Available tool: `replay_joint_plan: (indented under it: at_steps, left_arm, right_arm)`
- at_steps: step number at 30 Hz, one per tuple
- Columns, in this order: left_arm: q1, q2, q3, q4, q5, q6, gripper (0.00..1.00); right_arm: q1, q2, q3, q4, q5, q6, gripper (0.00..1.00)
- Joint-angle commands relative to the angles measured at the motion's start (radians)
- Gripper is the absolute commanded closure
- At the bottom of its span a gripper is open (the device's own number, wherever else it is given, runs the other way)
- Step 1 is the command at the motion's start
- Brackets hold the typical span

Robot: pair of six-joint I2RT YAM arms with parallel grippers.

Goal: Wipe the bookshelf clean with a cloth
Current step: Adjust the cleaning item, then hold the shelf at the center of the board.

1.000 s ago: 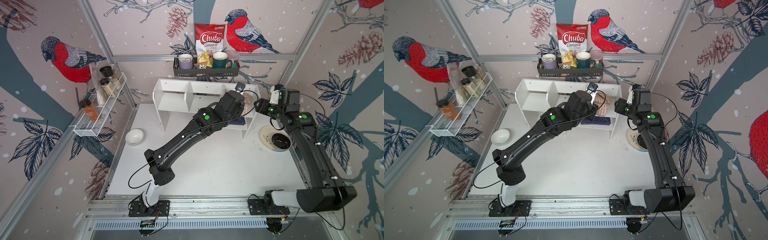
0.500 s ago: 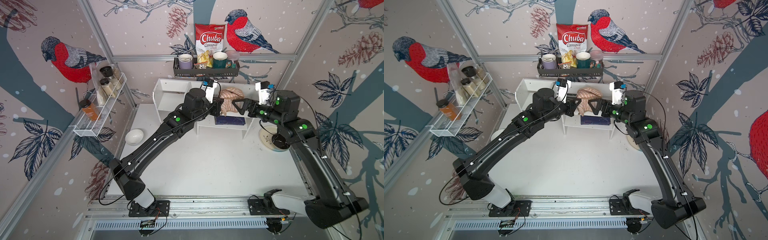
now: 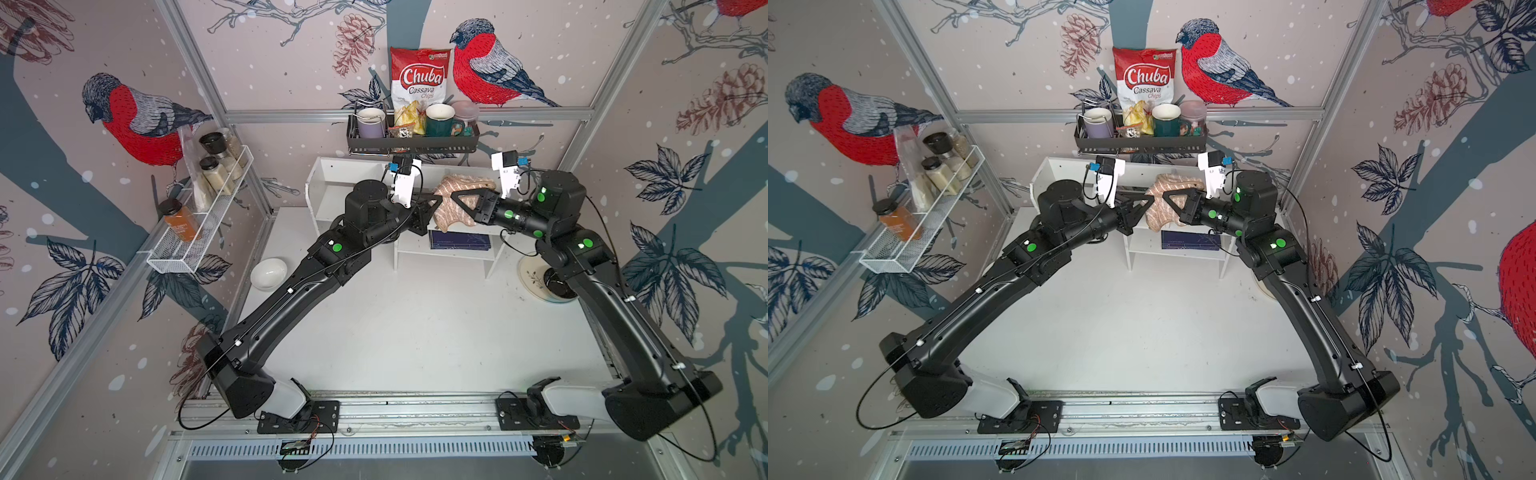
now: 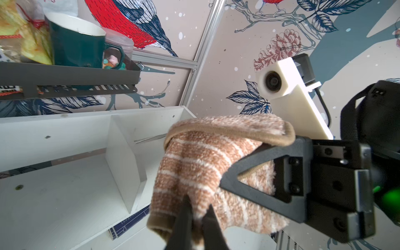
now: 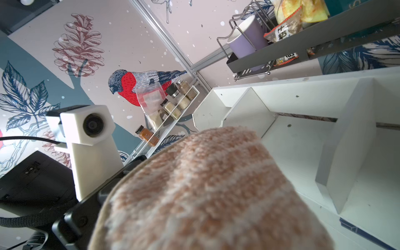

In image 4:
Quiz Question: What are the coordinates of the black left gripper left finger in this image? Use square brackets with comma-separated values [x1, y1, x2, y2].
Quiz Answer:
[165, 195, 193, 250]

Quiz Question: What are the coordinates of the small candy packet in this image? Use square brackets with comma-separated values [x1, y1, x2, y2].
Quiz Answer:
[0, 85, 23, 97]

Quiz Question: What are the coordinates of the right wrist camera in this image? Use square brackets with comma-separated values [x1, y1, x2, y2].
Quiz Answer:
[256, 54, 333, 140]

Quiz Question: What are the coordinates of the red Chuba chips bag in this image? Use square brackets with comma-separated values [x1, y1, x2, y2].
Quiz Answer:
[0, 0, 79, 66]

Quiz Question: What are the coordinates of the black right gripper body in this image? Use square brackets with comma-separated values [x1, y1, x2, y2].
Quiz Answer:
[273, 139, 376, 244]

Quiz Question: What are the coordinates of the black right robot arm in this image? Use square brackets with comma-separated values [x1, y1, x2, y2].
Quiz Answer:
[220, 80, 400, 243]

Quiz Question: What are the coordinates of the dark blue book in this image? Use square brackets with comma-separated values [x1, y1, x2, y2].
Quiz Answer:
[108, 205, 150, 240]

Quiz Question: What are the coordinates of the black wall shelf tray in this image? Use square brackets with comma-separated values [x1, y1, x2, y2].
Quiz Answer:
[1, 62, 141, 101]

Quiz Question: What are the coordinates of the white wooden bookshelf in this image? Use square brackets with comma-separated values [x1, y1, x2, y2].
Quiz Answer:
[1, 106, 193, 250]

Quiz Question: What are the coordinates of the green mug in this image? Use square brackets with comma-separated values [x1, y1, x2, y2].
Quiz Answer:
[45, 12, 117, 69]

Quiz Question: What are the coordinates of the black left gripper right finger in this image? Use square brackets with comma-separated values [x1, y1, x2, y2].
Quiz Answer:
[202, 204, 229, 250]

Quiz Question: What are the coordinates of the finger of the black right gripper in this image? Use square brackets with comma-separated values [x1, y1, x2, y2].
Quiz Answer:
[220, 136, 313, 223]

